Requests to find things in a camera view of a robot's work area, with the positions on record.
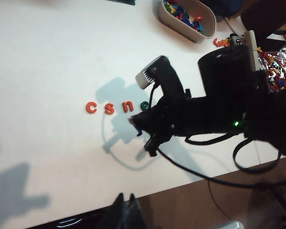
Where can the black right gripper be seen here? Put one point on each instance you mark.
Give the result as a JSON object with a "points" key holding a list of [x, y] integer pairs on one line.
{"points": [[178, 114]]}

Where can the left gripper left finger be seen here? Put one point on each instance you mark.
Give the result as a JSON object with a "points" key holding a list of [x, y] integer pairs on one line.
{"points": [[118, 214]]}

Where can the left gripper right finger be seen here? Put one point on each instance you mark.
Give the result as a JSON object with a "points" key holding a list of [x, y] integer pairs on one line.
{"points": [[133, 214]]}

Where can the green letter e magnet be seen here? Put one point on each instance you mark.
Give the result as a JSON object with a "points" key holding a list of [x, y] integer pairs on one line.
{"points": [[145, 106]]}

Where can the orange letter s magnet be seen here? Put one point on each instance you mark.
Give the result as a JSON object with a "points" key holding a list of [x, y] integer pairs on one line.
{"points": [[109, 108]]}

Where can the black glossy robot base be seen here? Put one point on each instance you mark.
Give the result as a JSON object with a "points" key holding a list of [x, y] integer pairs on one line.
{"points": [[85, 221]]}

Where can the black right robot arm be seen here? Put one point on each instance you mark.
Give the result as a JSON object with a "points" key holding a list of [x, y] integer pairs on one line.
{"points": [[224, 78]]}

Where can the orange letter n magnet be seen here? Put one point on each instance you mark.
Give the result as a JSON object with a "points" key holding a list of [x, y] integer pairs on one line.
{"points": [[128, 107]]}

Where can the orange letter c magnet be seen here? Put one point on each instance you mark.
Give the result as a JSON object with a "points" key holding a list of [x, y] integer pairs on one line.
{"points": [[90, 107]]}

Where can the yellow letter magnet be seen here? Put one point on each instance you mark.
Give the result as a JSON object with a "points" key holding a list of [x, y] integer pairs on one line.
{"points": [[170, 9]]}

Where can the teal letter magnet card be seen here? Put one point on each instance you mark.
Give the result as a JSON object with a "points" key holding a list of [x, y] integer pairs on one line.
{"points": [[124, 2]]}

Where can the bag of letter magnets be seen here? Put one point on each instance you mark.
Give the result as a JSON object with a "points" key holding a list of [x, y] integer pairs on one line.
{"points": [[278, 71]]}

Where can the beige pulp tray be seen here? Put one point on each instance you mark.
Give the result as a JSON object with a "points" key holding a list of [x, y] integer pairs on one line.
{"points": [[181, 31]]}

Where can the white black pen device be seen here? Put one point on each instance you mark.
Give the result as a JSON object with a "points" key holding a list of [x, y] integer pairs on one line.
{"points": [[237, 40]]}

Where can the grey metal stapler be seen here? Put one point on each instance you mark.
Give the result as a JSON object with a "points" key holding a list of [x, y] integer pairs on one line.
{"points": [[251, 47]]}

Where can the black office chair base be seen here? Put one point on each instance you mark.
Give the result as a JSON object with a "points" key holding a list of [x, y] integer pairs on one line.
{"points": [[264, 186]]}

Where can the navy blue foam slipper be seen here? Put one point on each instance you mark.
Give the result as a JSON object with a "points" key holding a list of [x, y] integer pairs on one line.
{"points": [[224, 9]]}

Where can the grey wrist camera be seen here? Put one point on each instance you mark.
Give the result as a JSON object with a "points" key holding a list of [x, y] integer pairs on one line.
{"points": [[147, 74]]}

